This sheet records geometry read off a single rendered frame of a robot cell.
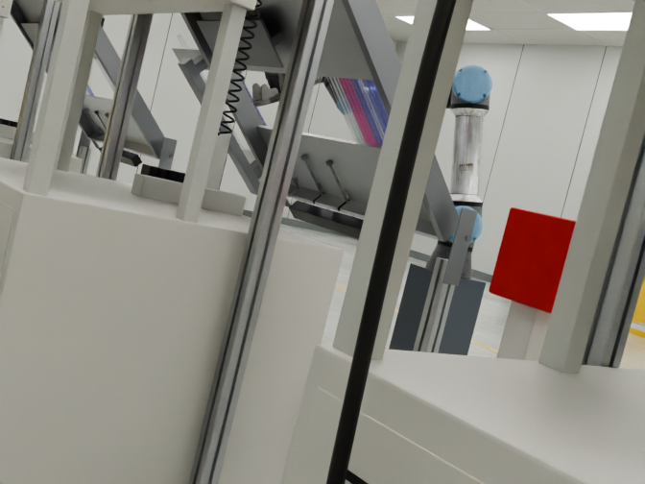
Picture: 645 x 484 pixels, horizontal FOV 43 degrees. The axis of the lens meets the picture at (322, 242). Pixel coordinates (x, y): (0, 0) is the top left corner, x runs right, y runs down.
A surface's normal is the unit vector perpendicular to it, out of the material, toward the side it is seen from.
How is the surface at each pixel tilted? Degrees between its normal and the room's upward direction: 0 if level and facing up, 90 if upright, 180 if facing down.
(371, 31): 90
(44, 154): 90
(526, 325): 90
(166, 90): 90
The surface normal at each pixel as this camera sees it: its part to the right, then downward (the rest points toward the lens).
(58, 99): 0.59, 0.21
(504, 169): -0.77, -0.14
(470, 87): -0.13, -0.09
